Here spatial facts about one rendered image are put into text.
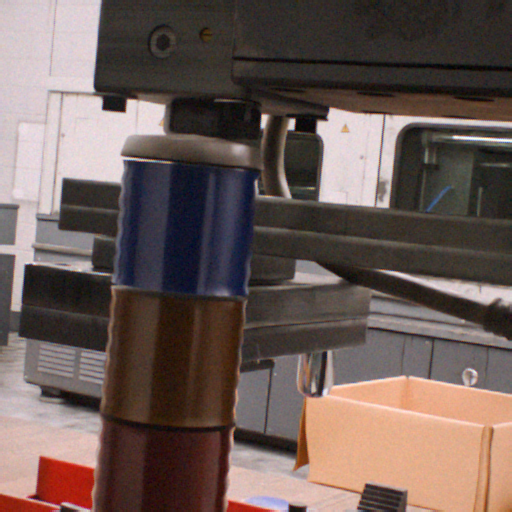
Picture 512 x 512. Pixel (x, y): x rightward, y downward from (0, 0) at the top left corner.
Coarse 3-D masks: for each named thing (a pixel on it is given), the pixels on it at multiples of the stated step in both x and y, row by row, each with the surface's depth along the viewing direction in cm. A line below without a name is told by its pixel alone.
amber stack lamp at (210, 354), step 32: (128, 288) 35; (128, 320) 34; (160, 320) 33; (192, 320) 33; (224, 320) 34; (128, 352) 34; (160, 352) 33; (192, 352) 34; (224, 352) 34; (128, 384) 34; (160, 384) 33; (192, 384) 34; (224, 384) 34; (128, 416) 34; (160, 416) 33; (192, 416) 34; (224, 416) 34
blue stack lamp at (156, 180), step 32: (128, 160) 34; (128, 192) 34; (160, 192) 33; (192, 192) 33; (224, 192) 33; (256, 192) 35; (128, 224) 34; (160, 224) 33; (192, 224) 33; (224, 224) 34; (128, 256) 34; (160, 256) 33; (192, 256) 33; (224, 256) 34; (160, 288) 33; (192, 288) 33; (224, 288) 34
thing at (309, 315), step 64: (192, 128) 62; (256, 128) 63; (64, 192) 63; (256, 256) 63; (320, 256) 56; (384, 256) 55; (448, 256) 53; (64, 320) 59; (256, 320) 60; (320, 320) 66; (320, 384) 68
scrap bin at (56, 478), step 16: (48, 464) 101; (64, 464) 100; (80, 464) 100; (48, 480) 101; (64, 480) 100; (80, 480) 100; (0, 496) 89; (16, 496) 88; (32, 496) 101; (48, 496) 101; (64, 496) 100; (80, 496) 100
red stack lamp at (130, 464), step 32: (96, 448) 35; (128, 448) 34; (160, 448) 34; (192, 448) 34; (224, 448) 34; (96, 480) 35; (128, 480) 34; (160, 480) 34; (192, 480) 34; (224, 480) 35
